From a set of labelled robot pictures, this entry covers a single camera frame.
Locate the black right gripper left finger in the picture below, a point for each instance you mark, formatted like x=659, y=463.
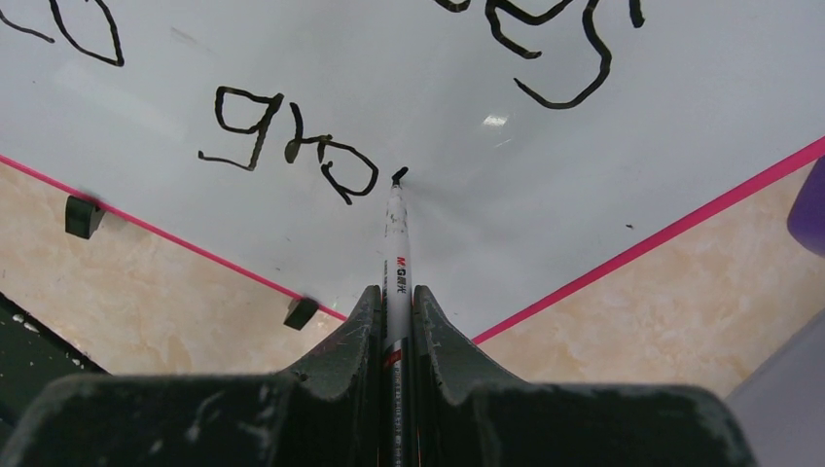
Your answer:
x=320, y=411

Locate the black whiteboard clip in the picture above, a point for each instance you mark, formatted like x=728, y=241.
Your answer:
x=82, y=217
x=300, y=312

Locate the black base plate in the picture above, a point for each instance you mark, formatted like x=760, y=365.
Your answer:
x=32, y=356

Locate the purple marker holder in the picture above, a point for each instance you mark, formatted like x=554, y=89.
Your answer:
x=805, y=221

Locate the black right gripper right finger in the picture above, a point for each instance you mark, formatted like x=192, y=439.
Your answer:
x=476, y=413

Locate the pink framed whiteboard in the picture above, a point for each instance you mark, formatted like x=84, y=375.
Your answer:
x=537, y=140

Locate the silver whiteboard marker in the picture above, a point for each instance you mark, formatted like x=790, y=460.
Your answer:
x=398, y=446

